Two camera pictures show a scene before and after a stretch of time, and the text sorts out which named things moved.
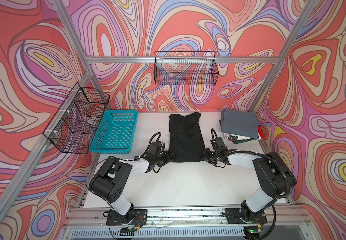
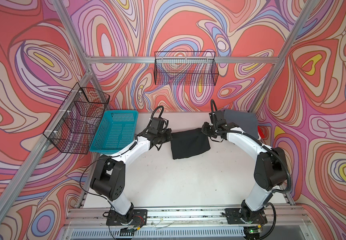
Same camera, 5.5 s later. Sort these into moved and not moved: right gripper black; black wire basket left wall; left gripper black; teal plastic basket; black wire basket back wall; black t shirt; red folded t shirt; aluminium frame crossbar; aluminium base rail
Moved: left gripper black; right gripper black; black t shirt
Not moved: black wire basket back wall; teal plastic basket; aluminium base rail; aluminium frame crossbar; red folded t shirt; black wire basket left wall
